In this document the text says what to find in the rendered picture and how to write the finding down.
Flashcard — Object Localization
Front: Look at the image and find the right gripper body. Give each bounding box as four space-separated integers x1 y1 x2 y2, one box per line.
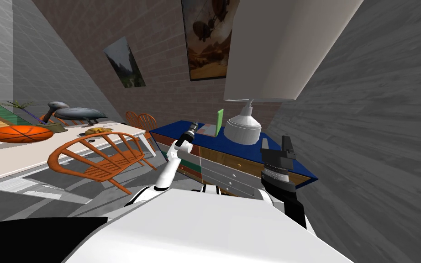
261 147 297 171

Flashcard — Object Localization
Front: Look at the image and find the green upright book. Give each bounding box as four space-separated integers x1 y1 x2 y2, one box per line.
214 108 225 138

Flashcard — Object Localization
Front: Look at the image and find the blue-topped wooden dresser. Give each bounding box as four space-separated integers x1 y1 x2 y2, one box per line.
148 120 319 198

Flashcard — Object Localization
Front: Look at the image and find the orange wooden chair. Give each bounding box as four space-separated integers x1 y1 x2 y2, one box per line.
47 131 158 196
124 111 140 127
137 113 158 153

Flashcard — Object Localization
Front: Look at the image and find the white table lamp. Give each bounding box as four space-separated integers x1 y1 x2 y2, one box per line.
223 0 364 146

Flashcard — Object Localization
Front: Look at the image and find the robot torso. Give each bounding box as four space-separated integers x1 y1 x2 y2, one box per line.
62 184 353 263

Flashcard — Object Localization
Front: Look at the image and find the white dining table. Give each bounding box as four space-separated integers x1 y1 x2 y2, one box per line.
0 100 157 187

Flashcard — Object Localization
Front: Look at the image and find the brown airship wall picture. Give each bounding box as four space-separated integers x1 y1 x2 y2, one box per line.
180 0 241 82

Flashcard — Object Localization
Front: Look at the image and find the grey landscape wall picture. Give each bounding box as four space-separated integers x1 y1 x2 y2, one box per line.
103 36 147 89

